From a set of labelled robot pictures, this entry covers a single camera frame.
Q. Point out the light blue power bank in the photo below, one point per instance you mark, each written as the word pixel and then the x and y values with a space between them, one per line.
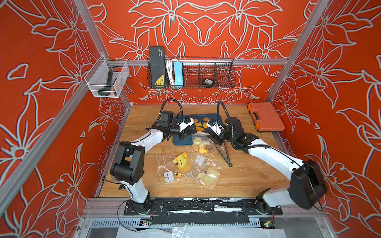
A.
pixel 178 70

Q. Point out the dark green screwdriver handle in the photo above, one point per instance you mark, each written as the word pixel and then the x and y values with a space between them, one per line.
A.
pixel 107 89

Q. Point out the bag with yellow duck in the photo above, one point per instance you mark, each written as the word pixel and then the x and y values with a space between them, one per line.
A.
pixel 172 168

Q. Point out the black box in basket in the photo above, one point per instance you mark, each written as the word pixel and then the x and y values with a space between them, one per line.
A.
pixel 157 67

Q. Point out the dark blue tray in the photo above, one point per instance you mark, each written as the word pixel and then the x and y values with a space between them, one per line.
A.
pixel 187 141

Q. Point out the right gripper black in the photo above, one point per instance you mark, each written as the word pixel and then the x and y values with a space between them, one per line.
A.
pixel 216 139

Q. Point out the black metal tongs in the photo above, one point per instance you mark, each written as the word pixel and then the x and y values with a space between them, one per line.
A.
pixel 223 151

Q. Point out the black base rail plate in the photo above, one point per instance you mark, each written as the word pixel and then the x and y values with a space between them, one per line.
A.
pixel 198 211

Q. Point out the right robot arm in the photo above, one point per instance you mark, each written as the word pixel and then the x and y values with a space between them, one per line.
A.
pixel 307 185

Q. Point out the orange tool case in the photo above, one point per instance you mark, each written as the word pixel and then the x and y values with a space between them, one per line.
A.
pixel 265 117

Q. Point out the clear acrylic wall bin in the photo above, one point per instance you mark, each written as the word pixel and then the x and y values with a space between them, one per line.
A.
pixel 97 76

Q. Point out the clear bag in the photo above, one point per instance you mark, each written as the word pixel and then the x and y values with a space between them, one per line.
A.
pixel 205 171

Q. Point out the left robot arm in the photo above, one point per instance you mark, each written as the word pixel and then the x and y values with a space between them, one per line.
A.
pixel 128 163

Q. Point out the black wire wall basket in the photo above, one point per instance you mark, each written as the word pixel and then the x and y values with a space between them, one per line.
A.
pixel 195 70

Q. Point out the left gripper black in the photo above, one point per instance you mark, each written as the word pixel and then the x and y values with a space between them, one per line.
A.
pixel 183 135

